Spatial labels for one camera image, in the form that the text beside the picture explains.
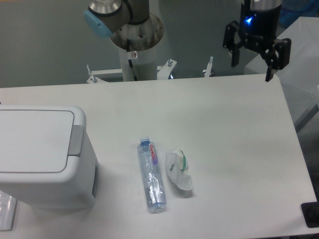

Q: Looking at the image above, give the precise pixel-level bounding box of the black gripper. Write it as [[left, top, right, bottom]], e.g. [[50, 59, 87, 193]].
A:
[[223, 0, 292, 82]]

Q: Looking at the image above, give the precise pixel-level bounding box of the grey robot arm blue cap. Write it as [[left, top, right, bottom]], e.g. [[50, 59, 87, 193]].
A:
[[83, 0, 292, 81]]

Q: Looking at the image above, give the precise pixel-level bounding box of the white trash can lid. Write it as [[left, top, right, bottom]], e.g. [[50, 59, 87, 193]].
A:
[[0, 109, 75, 173]]

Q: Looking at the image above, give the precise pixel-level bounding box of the white plastic trash can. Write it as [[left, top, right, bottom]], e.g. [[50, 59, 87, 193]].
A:
[[0, 105, 98, 209]]

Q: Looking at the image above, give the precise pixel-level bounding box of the crumpled white paper wrapper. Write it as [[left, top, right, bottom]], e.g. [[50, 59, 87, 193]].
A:
[[165, 149, 194, 191]]

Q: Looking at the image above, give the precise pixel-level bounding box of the black object at table edge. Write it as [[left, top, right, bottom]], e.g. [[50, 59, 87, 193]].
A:
[[301, 202, 319, 228]]

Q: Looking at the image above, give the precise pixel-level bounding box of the clear plastic water bottle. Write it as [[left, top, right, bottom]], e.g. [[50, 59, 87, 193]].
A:
[[137, 136, 167, 213]]

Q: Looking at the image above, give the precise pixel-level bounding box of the white metal base frame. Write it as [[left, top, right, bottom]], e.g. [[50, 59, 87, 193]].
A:
[[86, 56, 214, 84]]

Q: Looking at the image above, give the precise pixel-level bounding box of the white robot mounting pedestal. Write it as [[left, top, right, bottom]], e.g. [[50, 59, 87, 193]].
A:
[[110, 13, 164, 70]]

